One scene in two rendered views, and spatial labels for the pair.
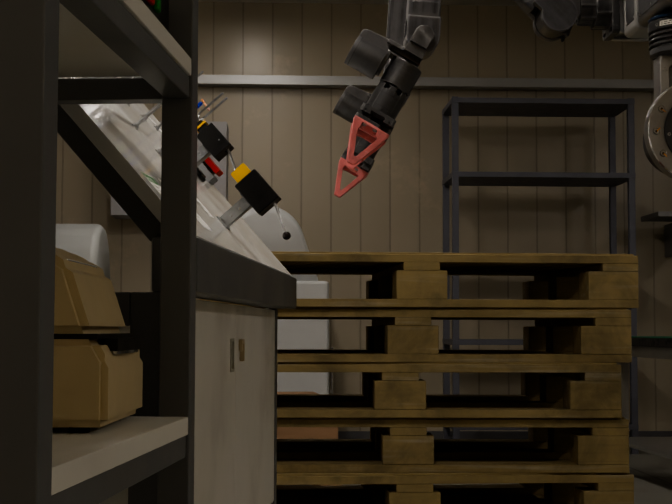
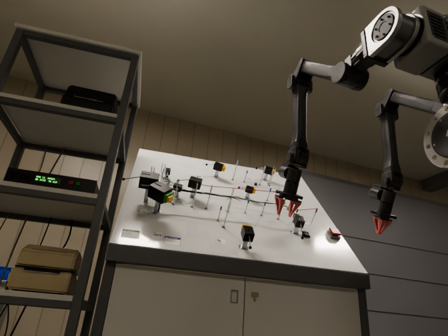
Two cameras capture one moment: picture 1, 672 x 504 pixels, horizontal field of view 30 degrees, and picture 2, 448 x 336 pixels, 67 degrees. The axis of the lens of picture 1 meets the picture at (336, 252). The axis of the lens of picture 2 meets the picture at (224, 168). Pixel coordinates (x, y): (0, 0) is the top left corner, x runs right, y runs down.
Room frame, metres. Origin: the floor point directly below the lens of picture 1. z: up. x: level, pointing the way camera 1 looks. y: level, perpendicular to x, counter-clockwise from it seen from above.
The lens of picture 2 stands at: (1.52, -1.28, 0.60)
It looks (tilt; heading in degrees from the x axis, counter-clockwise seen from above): 25 degrees up; 74
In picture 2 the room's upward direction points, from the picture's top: 5 degrees clockwise
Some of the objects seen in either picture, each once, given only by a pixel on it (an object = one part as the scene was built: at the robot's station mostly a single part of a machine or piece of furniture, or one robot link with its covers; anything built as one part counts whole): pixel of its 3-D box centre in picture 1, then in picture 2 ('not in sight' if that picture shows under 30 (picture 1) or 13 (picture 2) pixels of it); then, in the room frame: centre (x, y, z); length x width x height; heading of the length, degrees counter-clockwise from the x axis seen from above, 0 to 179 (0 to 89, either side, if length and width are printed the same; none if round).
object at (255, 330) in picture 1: (254, 413); (304, 331); (2.34, 0.15, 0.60); 0.55 x 0.03 x 0.39; 176
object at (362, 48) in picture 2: not in sight; (367, 55); (2.18, -0.58, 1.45); 0.09 x 0.08 x 0.12; 2
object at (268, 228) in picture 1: (272, 329); not in sight; (7.80, 0.39, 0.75); 0.74 x 0.63 x 1.51; 92
